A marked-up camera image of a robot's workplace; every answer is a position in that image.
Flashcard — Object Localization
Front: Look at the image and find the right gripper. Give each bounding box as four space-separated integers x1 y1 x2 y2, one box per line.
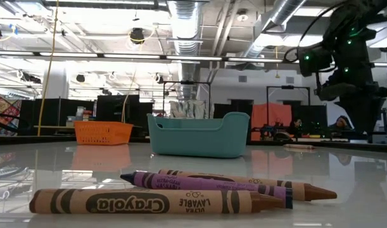
315 27 387 134

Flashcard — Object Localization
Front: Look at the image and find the brown crayon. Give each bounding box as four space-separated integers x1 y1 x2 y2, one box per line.
283 144 315 151
158 168 338 202
29 189 286 215

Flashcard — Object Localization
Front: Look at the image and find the person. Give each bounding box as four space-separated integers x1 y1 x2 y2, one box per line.
288 117 305 136
328 115 352 131

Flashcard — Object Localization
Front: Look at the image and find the gray equipment box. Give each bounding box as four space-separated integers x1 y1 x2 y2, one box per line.
367 132 387 145

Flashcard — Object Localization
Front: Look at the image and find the orange partition panel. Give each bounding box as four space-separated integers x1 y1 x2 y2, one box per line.
250 103 293 142

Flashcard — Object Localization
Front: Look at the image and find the teal plastic bin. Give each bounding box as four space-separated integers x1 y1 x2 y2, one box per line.
146 111 251 160

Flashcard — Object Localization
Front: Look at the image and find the white crumpled plastic cover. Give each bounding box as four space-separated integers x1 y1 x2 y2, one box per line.
168 99 215 120

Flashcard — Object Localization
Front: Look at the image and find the purple crayon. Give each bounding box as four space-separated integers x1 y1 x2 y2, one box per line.
119 170 294 210

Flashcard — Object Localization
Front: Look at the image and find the black round hanging device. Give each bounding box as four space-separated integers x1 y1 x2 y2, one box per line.
129 27 146 45

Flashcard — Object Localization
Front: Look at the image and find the orange plastic basket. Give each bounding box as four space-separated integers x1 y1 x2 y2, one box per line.
73 120 134 146

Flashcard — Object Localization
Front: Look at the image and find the colourful patterned quilt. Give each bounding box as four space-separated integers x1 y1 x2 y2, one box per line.
0 96 22 137

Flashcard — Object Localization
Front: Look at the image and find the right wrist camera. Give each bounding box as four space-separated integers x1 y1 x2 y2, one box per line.
296 44 334 78

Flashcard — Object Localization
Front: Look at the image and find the yellow hanging cord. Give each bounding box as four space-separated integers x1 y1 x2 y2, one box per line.
274 46 281 79

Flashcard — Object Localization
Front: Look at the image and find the yellow cable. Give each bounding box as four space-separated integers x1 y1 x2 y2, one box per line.
121 72 137 124
37 0 60 137

